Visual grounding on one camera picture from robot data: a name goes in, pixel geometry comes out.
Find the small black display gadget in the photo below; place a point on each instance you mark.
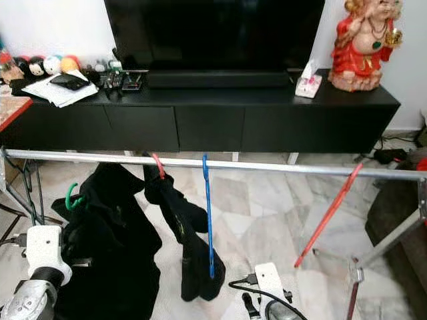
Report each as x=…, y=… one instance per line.
x=132, y=82

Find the black power adapter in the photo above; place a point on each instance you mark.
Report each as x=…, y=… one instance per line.
x=390, y=155

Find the marble folding table red edge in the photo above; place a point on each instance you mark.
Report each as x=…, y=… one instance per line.
x=12, y=113

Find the jar with red lid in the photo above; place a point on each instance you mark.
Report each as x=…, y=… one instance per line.
x=5, y=63

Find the black shirt large green logo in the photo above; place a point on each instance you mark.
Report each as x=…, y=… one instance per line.
x=193, y=253

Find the silver metal clothes rack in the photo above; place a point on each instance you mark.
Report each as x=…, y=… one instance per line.
x=107, y=158

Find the stack of white papers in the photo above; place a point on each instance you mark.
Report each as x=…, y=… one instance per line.
x=63, y=96

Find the black soundbar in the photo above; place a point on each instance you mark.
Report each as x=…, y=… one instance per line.
x=217, y=78

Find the green plastic hanger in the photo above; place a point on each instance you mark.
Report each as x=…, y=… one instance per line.
x=68, y=198

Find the red plastic hanger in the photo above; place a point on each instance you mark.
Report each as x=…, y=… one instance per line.
x=300, y=261
x=158, y=166

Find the black wallet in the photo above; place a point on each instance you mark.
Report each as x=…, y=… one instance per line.
x=70, y=82

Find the black round mouse plush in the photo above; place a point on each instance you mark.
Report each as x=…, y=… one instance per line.
x=37, y=66

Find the small green white gadget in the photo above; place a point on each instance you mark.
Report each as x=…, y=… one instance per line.
x=112, y=73

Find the white pink tissue box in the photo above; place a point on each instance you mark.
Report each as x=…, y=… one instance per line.
x=308, y=84

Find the black plush with red bow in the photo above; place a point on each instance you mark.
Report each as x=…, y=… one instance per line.
x=21, y=66

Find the red cushion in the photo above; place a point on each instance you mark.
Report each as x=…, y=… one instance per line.
x=419, y=160

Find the black flat television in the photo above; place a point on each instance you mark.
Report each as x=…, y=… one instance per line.
x=213, y=33

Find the black polo shirt small logo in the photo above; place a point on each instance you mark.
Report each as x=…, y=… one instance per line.
x=107, y=266

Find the blue plastic hanger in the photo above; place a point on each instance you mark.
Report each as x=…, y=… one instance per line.
x=209, y=220

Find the red laughing Buddha statue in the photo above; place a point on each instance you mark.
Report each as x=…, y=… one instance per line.
x=363, y=56

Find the orange round plush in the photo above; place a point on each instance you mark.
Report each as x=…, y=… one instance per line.
x=70, y=63

